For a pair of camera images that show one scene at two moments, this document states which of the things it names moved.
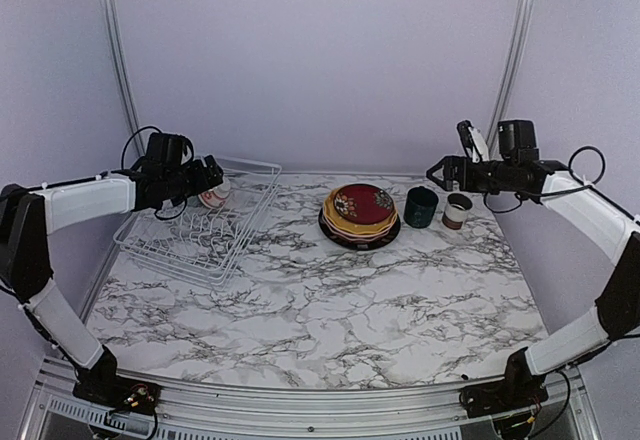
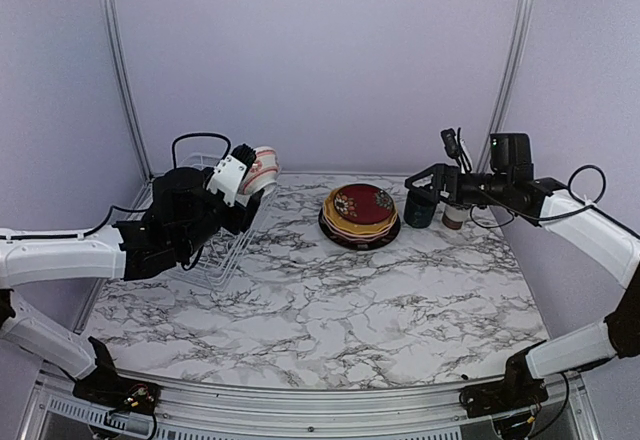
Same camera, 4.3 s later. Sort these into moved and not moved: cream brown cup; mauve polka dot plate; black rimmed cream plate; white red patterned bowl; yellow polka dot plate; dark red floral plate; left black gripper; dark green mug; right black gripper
Moved: right black gripper; white red patterned bowl; left black gripper
Not moved: black rimmed cream plate; mauve polka dot plate; cream brown cup; dark red floral plate; dark green mug; yellow polka dot plate
